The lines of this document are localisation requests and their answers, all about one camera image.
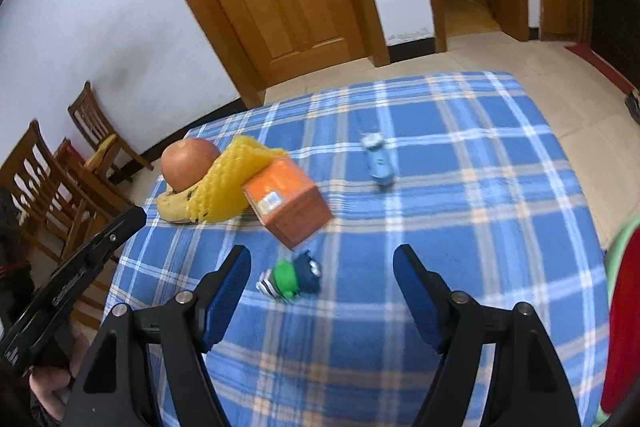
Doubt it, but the red apple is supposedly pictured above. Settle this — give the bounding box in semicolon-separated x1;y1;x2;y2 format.
160;138;221;192

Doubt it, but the blue plaid tablecloth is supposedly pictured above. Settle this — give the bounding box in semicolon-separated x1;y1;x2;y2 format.
102;71;613;427

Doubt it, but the green plastic bin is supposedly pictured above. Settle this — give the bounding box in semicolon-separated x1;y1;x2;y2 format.
597;214;640;427

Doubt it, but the wooden chair with cushion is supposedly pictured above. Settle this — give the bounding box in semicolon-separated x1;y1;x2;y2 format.
67;81;154;184

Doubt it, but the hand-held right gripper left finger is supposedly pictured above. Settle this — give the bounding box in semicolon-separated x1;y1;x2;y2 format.
62;244;252;427

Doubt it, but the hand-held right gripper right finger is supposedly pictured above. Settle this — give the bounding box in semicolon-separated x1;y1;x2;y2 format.
392;244;583;427

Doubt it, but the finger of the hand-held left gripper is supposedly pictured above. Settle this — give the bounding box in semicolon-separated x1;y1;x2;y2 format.
82;205;147;268

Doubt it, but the orange cardboard box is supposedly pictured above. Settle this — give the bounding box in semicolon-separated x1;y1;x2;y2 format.
241;157;333;250

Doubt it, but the yellow banana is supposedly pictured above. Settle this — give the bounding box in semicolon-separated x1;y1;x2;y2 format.
156;187;202;224

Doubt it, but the person's left hand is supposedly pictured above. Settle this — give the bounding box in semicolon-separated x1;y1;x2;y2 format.
29;327;91;425

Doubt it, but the small green navy toy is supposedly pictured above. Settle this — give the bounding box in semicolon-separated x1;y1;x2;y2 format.
256;251;322;304

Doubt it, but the yellow seat cushion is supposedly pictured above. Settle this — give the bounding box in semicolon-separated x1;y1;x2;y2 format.
84;133;118;168

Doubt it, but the blue toy car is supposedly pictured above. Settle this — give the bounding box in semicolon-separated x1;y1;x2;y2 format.
361;133;396;186

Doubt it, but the dark shoe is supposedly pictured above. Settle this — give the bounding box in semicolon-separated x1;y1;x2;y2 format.
625;89;640;126

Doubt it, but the red bin liner bag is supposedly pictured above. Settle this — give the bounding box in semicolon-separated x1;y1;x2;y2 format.
600;227;640;415

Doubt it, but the yellow foam fruit net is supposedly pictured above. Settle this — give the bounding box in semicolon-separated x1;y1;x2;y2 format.
187;134;290;224

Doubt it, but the red doormat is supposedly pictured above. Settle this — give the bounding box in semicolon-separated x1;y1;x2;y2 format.
565;43;640;91

